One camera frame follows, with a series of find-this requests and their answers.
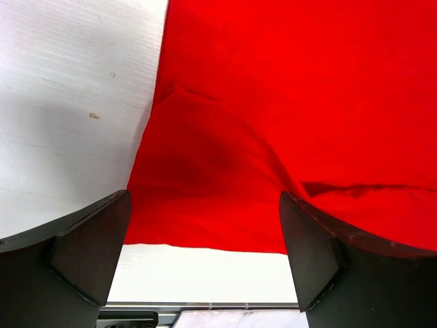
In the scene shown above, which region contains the red t-shirt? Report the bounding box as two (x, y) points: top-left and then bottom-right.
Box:
(126, 1), (436, 254)

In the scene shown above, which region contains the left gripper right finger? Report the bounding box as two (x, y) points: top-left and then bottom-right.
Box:
(279, 192), (436, 327)

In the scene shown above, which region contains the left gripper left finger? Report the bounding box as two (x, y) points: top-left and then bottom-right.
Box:
(1, 190), (132, 327)

